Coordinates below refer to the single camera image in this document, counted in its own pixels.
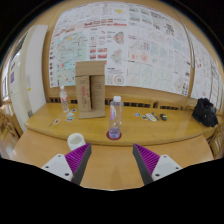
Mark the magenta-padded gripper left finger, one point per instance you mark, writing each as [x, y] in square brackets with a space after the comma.
[78, 160]

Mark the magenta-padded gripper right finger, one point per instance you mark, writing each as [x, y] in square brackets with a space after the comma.
[148, 160]

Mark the clear white-capped plastic bottle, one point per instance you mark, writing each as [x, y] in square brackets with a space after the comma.
[115, 116]

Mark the small red-labelled water bottle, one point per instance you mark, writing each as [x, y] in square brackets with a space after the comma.
[64, 100]

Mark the white ceramic mug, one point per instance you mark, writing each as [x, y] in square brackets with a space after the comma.
[76, 141]

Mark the flat round red coaster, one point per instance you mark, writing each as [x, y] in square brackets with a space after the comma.
[108, 136]

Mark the small colourful sticker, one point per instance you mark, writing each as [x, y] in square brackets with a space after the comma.
[69, 118]
[56, 122]

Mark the small white rectangular device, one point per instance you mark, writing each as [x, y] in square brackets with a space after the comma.
[151, 117]

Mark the small black object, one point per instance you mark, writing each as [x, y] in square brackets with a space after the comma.
[163, 117]

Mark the black bag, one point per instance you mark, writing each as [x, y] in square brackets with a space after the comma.
[204, 113]

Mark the wooden chair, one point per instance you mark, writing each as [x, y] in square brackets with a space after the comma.
[8, 125]
[219, 140]

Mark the standing brown cardboard box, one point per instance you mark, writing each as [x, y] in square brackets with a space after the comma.
[90, 86]

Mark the printed paper wall posters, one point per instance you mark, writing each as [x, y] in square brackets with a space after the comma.
[146, 43]

